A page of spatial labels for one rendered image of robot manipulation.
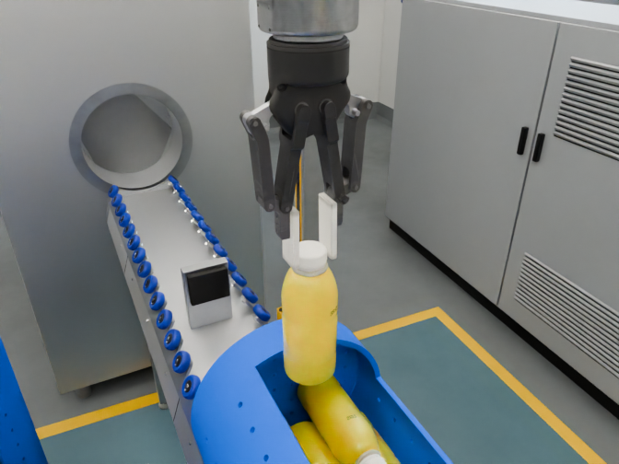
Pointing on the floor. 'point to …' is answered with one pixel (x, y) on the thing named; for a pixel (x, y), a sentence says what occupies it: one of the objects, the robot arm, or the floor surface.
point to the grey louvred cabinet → (517, 168)
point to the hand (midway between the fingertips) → (309, 231)
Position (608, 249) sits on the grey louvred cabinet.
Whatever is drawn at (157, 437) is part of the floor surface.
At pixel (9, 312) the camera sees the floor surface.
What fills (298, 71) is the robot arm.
